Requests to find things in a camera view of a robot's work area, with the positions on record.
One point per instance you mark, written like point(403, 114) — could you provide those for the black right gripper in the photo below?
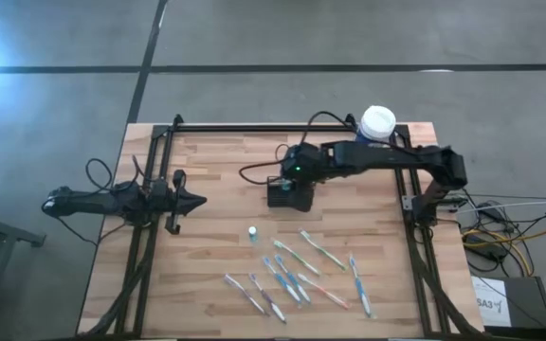
point(303, 161)

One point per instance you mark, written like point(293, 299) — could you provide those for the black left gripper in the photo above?
point(166, 199)

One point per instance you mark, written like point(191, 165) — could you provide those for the green toothbrush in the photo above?
point(296, 257)
point(322, 250)

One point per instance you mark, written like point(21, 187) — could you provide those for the blue toothbrush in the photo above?
point(293, 279)
point(281, 281)
point(360, 286)

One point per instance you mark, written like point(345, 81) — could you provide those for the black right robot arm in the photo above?
point(387, 158)

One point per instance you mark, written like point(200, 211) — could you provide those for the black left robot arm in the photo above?
point(88, 202)

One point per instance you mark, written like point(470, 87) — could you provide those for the yellow blue wipes canister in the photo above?
point(377, 122)

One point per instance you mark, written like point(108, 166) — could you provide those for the black power brick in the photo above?
point(491, 253)

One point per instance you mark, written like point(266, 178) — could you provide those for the white paper sign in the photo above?
point(491, 303)

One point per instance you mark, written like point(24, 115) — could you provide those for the grey box with label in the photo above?
point(529, 303)

